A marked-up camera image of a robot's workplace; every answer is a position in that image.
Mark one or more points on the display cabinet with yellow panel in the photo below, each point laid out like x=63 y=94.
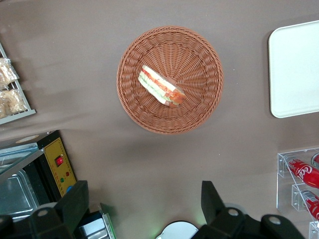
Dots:
x=56 y=161

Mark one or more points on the clear bag of snacks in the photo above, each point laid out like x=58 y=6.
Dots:
x=6 y=72
x=12 y=102

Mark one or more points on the white rectangular plastic tray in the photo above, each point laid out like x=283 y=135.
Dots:
x=296 y=72

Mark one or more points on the clear acrylic can dispenser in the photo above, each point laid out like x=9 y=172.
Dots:
x=284 y=199

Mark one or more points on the red cola can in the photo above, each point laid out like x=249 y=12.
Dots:
x=304 y=171
x=316 y=159
x=311 y=205

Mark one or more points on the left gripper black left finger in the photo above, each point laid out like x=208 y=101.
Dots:
x=62 y=219

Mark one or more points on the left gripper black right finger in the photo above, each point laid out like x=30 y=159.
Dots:
x=224 y=224

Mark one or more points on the triangle sandwich with filling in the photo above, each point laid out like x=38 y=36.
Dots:
x=159 y=85

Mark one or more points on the small green-edged box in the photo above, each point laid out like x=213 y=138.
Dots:
x=94 y=227

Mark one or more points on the round brown wicker basket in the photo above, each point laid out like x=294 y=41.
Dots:
x=194 y=54

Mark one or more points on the white round object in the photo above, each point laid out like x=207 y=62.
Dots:
x=177 y=230

